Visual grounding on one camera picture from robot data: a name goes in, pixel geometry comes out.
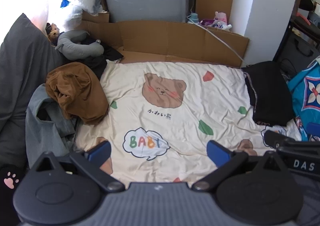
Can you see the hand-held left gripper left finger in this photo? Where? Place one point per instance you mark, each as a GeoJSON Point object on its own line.
{"type": "Point", "coordinates": [100, 151]}

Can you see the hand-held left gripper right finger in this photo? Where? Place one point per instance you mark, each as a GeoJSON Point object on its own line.
{"type": "Point", "coordinates": [217, 152]}

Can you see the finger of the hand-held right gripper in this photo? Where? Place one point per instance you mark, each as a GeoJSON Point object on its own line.
{"type": "Point", "coordinates": [275, 138]}

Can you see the black knit garment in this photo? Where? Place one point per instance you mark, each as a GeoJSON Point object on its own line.
{"type": "Point", "coordinates": [270, 91]}

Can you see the brown printed t-shirt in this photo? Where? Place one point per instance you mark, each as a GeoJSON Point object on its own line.
{"type": "Point", "coordinates": [80, 91]}

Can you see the black clothes pile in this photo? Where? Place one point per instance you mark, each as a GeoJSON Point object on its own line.
{"type": "Point", "coordinates": [100, 62]}

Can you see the cream bear print bed sheet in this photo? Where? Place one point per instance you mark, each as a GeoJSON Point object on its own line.
{"type": "Point", "coordinates": [187, 116]}

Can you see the teal printed blanket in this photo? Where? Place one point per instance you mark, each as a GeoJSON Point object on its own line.
{"type": "Point", "coordinates": [300, 96]}

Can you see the grey-blue sweatshirt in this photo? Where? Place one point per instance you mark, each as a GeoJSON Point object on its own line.
{"type": "Point", "coordinates": [50, 136]}

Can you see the patterned folded garment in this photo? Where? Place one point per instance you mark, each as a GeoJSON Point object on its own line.
{"type": "Point", "coordinates": [251, 91]}

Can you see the black bag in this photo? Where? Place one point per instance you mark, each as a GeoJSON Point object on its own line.
{"type": "Point", "coordinates": [295, 51]}

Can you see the black paw print cloth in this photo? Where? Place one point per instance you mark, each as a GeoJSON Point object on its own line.
{"type": "Point", "coordinates": [10, 181]}

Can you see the grey neck pillow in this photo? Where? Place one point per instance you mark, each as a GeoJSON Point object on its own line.
{"type": "Point", "coordinates": [75, 48]}

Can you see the dark grey blanket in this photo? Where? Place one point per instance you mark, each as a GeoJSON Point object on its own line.
{"type": "Point", "coordinates": [22, 66]}

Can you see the flattened cardboard sheet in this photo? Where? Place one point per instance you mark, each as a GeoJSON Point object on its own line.
{"type": "Point", "coordinates": [162, 38]}

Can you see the pink white detergent pouch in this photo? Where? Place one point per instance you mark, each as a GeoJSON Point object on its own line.
{"type": "Point", "coordinates": [221, 22]}

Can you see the small plush toy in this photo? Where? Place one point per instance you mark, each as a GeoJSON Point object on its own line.
{"type": "Point", "coordinates": [53, 31]}

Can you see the purple packet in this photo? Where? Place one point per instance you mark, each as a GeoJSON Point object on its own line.
{"type": "Point", "coordinates": [206, 23]}

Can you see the small cardboard box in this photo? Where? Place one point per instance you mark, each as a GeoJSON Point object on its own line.
{"type": "Point", "coordinates": [96, 16]}

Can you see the light blue bottle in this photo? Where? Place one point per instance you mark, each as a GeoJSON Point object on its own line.
{"type": "Point", "coordinates": [194, 18]}

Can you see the dark furniture frame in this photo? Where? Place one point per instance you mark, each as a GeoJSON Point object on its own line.
{"type": "Point", "coordinates": [306, 1]}

